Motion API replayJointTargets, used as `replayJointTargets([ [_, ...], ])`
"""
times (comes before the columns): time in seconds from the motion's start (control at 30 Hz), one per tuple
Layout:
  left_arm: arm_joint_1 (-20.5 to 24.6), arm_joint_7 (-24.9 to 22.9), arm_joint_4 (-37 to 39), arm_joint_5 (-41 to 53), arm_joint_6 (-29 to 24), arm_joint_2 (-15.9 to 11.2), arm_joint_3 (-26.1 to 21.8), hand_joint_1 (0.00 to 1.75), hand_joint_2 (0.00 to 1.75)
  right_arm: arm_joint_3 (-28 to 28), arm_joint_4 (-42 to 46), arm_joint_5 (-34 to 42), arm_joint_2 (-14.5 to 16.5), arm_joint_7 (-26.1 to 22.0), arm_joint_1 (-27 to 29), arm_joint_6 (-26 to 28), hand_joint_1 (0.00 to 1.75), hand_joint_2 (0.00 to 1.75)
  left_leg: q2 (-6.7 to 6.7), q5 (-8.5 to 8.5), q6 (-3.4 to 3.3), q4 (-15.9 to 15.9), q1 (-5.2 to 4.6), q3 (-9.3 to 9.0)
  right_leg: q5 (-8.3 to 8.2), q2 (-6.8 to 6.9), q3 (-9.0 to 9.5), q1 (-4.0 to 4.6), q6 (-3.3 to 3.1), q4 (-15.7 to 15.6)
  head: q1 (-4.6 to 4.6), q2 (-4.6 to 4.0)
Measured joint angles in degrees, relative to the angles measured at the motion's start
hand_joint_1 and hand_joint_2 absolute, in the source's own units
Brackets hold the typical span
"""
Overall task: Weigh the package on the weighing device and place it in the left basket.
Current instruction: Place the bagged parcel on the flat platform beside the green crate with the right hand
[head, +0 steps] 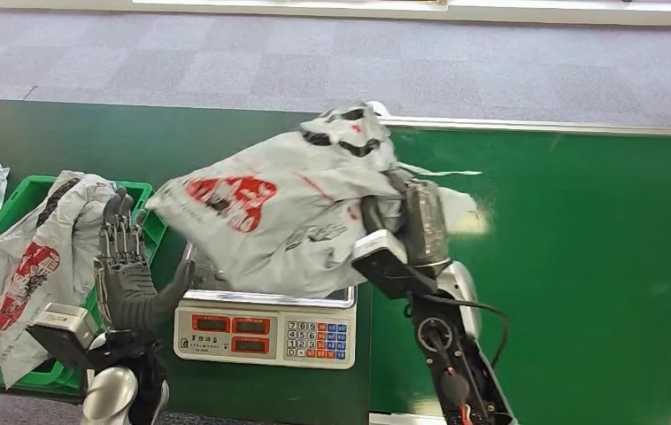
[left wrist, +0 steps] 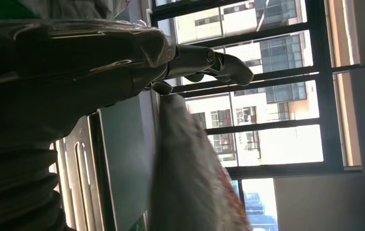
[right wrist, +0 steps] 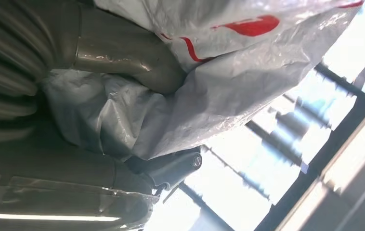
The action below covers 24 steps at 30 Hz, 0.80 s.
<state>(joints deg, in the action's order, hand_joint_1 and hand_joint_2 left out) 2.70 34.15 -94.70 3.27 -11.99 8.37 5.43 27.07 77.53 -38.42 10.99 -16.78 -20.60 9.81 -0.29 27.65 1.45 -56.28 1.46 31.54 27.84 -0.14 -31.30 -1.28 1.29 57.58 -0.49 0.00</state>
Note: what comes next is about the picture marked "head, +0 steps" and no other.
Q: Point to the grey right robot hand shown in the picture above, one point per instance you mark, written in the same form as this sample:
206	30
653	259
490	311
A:
426	229

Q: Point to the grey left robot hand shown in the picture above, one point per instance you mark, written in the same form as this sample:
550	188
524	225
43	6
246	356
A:
127	287

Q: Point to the grey package with city print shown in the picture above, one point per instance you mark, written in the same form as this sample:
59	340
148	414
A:
288	199

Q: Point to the green plastic basket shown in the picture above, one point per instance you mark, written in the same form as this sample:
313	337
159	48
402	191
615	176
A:
154	226

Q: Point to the grey package with red print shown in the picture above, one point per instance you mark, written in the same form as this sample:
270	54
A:
36	258

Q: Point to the white conveyor roller end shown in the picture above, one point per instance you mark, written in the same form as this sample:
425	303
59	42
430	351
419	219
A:
379	108

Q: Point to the white scale with steel pan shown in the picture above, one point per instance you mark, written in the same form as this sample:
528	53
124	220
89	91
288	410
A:
265	334

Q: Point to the dark green table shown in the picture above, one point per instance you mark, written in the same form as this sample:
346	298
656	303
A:
136	141

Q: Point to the bright green conveyor belt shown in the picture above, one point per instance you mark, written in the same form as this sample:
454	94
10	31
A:
593	246

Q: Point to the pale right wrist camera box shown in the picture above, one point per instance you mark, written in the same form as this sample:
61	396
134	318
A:
385	258

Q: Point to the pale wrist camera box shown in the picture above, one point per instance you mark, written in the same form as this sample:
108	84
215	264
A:
385	258
63	328

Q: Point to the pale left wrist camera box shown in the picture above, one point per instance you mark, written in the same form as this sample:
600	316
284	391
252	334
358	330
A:
63	328

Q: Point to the silver conveyor side rail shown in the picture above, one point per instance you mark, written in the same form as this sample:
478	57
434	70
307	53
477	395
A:
546	126

